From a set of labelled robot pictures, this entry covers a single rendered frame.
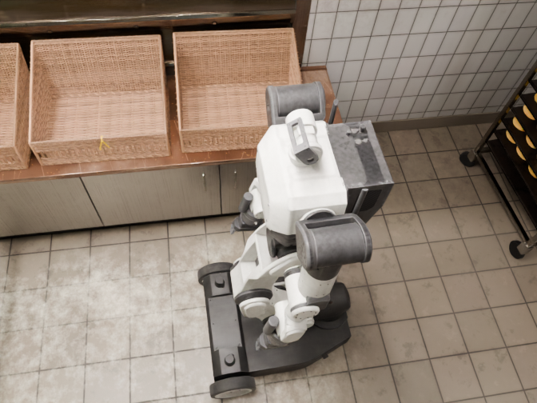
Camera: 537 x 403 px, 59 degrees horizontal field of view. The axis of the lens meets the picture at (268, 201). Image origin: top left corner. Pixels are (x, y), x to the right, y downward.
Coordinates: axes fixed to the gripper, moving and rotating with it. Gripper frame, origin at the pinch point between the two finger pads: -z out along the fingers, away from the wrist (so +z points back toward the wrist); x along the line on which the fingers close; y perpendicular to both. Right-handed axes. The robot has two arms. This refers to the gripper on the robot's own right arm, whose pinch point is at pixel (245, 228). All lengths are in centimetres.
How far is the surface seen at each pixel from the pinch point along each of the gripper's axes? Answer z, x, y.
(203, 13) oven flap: 32, 11, -87
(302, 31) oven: 27, -37, -89
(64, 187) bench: -26, 70, -38
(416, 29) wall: 37, -95, -86
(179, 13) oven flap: 30, 21, -90
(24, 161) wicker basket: -14, 85, -44
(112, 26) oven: 17, 48, -93
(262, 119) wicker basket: 3, -17, -55
